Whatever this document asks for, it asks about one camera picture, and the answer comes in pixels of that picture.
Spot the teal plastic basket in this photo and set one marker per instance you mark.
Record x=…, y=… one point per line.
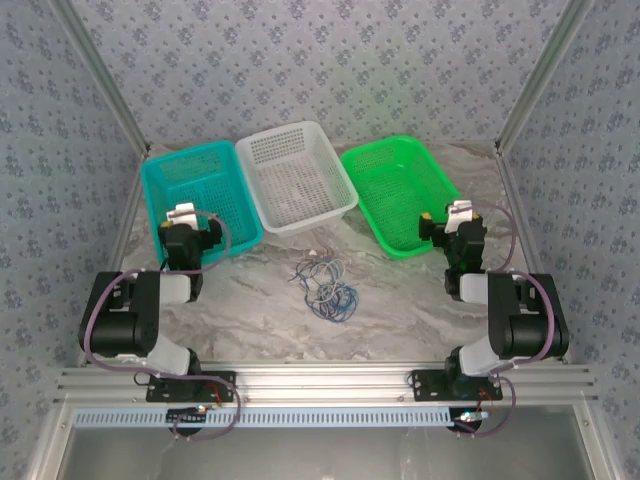
x=215, y=185

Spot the green plastic basket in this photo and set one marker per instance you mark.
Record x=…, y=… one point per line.
x=395, y=190

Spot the white plastic basket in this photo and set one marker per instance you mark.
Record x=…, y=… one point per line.
x=295, y=185

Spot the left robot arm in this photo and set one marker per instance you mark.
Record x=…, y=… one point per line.
x=120, y=325

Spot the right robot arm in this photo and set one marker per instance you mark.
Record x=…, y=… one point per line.
x=530, y=325

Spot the small black circuit board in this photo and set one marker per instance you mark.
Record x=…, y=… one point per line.
x=185, y=415
x=467, y=420

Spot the grey metal panel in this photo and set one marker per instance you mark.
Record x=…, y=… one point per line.
x=320, y=455

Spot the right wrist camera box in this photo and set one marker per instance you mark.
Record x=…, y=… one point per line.
x=459, y=212

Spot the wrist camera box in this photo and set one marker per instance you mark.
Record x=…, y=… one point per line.
x=459, y=212
x=181, y=212

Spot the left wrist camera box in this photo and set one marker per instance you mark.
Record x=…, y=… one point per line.
x=181, y=212

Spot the aluminium side rail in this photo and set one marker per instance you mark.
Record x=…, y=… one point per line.
x=125, y=210
x=509, y=180

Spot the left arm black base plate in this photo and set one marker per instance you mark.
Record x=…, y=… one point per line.
x=227, y=380

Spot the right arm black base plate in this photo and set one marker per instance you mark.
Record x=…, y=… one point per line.
x=425, y=385

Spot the aluminium frame post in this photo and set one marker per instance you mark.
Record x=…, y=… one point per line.
x=102, y=70
x=542, y=70

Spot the aluminium mounting rail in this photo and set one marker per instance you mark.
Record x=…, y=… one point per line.
x=320, y=382

